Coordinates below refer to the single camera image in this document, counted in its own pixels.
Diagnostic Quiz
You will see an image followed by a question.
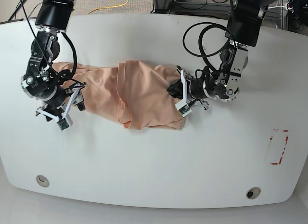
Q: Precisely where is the peach t-shirt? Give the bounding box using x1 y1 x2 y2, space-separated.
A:
49 60 187 131

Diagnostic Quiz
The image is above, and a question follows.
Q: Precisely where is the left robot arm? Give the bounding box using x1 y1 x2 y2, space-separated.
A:
167 0 270 117

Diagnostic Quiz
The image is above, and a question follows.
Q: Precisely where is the yellow cable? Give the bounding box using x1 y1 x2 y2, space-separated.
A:
88 0 132 14

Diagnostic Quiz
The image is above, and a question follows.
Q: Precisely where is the left table grommet hole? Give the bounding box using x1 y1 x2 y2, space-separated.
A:
36 175 50 188

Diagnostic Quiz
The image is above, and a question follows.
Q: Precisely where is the right table grommet hole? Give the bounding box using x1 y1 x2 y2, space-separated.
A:
246 187 261 199

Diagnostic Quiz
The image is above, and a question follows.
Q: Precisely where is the aluminium frame stand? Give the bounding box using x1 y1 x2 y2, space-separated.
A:
152 0 289 31

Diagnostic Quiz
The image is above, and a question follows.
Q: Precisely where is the table grommet hole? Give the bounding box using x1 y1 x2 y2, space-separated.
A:
36 175 50 188
246 187 261 199

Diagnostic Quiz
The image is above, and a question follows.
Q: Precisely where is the black floor cable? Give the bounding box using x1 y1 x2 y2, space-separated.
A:
7 0 41 21

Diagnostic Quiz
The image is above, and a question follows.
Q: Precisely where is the red tape rectangle marking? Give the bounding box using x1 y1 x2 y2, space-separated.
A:
267 129 289 165

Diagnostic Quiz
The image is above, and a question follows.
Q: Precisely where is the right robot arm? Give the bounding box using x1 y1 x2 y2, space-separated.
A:
21 0 86 131

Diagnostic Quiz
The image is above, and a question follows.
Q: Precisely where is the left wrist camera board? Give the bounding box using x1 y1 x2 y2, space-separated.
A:
175 100 192 117

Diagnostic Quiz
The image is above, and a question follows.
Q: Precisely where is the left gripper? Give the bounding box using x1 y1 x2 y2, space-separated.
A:
167 65 209 111

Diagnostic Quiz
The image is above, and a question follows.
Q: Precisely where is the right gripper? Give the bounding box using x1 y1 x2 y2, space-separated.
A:
36 82 86 123

